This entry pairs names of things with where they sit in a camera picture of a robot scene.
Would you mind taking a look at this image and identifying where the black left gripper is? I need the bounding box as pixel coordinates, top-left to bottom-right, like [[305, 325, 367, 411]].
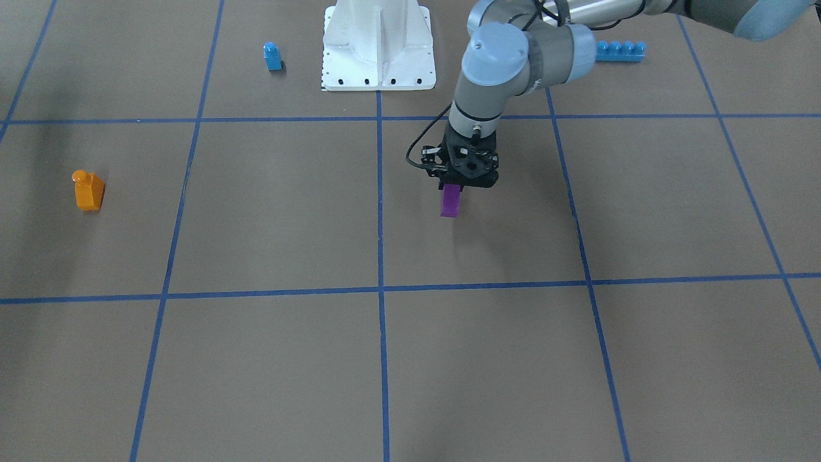
[[436, 126, 499, 188]]

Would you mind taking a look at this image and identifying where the purple trapezoid block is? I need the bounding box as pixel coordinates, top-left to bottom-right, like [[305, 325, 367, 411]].
[[440, 184, 462, 218]]

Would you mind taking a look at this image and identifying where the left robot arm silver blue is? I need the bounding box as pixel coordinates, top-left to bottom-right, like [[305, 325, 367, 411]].
[[412, 1, 819, 188]]

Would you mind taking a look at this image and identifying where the orange trapezoid block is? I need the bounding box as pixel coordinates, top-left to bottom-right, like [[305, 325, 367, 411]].
[[71, 169, 105, 211]]

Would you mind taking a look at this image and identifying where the long blue four-stud block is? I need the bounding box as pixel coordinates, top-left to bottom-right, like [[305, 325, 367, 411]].
[[595, 40, 647, 62]]

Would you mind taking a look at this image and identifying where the small blue block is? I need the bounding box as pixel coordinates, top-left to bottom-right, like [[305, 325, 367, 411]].
[[263, 42, 284, 71]]

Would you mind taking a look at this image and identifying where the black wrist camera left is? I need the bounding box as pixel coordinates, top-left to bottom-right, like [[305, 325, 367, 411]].
[[420, 144, 448, 178]]

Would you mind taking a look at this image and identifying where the white camera pedestal column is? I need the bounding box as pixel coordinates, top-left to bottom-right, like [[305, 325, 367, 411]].
[[321, 1, 437, 92]]

